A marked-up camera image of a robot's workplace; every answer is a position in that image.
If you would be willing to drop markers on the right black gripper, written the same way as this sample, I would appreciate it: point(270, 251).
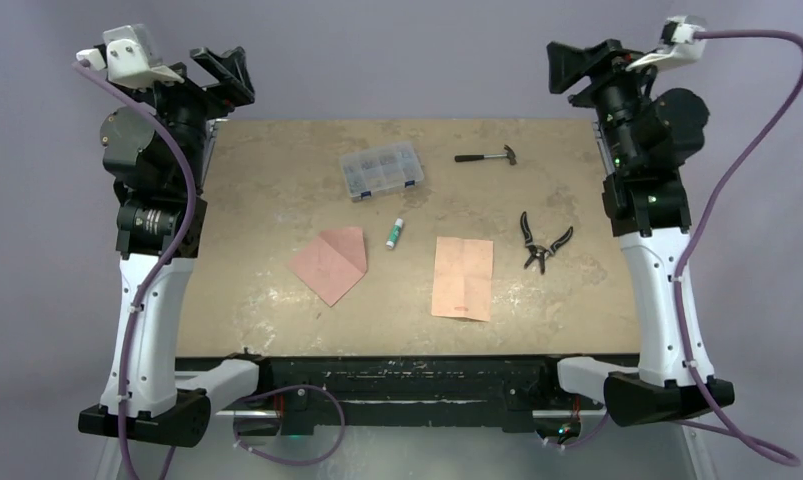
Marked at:
point(571, 64)

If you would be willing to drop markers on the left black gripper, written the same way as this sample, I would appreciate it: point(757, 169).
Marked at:
point(231, 81)

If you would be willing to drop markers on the pink envelope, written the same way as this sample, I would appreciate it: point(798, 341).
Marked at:
point(332, 263)

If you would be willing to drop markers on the green white glue stick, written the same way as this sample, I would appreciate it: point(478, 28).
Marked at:
point(395, 232)

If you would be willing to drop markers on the lined paper letter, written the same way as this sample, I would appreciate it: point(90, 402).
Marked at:
point(462, 284)

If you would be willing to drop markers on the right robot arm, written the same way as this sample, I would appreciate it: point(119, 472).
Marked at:
point(644, 141)

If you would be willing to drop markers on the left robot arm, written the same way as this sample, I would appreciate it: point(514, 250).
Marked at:
point(157, 146)

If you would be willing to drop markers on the clear plastic screw box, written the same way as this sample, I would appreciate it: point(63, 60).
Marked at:
point(381, 170)

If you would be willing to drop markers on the black pliers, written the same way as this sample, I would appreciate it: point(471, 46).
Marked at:
point(539, 252)

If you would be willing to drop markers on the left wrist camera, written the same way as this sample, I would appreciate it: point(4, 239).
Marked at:
point(130, 59)

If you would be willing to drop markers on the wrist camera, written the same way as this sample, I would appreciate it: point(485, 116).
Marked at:
point(677, 46)
point(130, 59)

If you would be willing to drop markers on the black handled hammer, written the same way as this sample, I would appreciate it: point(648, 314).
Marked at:
point(508, 154)

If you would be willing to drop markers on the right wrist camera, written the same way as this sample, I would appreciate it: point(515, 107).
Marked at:
point(677, 46)

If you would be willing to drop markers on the black base frame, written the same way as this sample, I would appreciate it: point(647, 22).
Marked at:
point(513, 393)

